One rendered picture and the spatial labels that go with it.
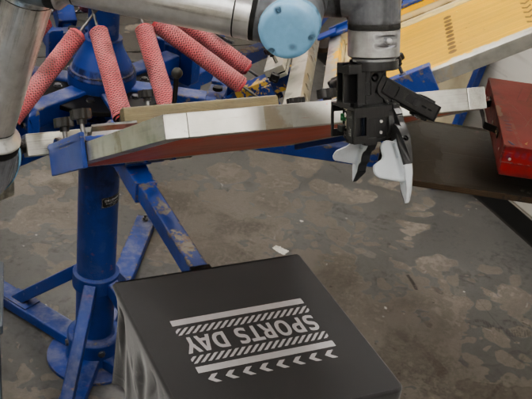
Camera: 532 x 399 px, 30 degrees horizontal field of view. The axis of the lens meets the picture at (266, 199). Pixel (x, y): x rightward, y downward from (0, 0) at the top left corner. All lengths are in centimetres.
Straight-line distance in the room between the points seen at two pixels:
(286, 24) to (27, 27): 45
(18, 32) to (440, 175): 152
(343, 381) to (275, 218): 236
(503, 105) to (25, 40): 166
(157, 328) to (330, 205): 247
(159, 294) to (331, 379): 42
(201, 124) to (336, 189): 308
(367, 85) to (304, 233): 279
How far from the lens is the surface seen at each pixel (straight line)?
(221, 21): 131
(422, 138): 296
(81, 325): 316
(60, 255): 394
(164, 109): 212
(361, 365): 202
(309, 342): 205
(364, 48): 141
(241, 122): 153
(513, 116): 283
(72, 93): 282
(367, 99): 144
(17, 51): 156
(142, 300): 211
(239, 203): 435
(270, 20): 128
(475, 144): 299
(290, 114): 156
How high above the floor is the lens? 221
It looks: 30 degrees down
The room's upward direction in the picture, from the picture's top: 7 degrees clockwise
